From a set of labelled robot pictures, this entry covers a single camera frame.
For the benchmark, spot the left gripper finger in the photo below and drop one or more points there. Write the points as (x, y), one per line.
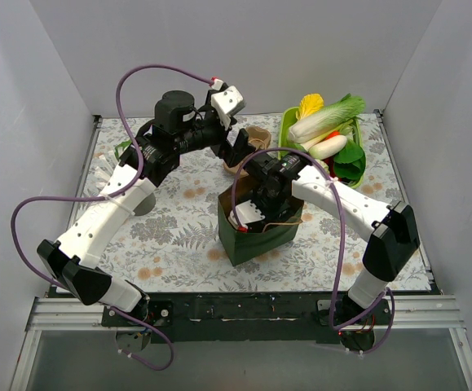
(240, 149)
(225, 153)

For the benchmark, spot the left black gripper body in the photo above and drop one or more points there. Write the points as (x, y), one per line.
(227, 147)

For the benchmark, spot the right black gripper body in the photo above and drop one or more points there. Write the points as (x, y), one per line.
(265, 208)

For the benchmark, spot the brown green paper bag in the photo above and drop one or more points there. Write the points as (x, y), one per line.
(263, 237)

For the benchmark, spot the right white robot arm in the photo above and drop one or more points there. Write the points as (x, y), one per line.
(390, 231)

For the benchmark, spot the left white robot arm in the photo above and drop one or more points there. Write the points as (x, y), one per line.
(177, 128)

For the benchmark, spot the green plastic basket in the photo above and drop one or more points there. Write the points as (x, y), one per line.
(289, 118)

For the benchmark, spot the red pepper toy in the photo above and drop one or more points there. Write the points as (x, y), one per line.
(329, 160)

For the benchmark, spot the white radish toy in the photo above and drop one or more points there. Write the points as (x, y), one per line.
(328, 147)

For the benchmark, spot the yellow leafy vegetable toy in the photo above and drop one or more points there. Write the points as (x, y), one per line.
(309, 105)

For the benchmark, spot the grey straw holder cup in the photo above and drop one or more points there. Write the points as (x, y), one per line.
(145, 206)

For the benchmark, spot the small bok choy toy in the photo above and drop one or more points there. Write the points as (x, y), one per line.
(120, 148)

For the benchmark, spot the large napa cabbage toy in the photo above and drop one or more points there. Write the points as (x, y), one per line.
(326, 119)

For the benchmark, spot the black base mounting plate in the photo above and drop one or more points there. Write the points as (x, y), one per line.
(241, 316)

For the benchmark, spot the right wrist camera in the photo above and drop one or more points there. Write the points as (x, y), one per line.
(249, 215)

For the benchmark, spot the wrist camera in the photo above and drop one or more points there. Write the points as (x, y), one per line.
(227, 104)
(249, 215)

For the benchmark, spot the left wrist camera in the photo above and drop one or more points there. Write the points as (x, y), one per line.
(227, 104)

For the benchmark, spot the aluminium frame rail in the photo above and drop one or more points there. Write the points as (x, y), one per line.
(67, 314)

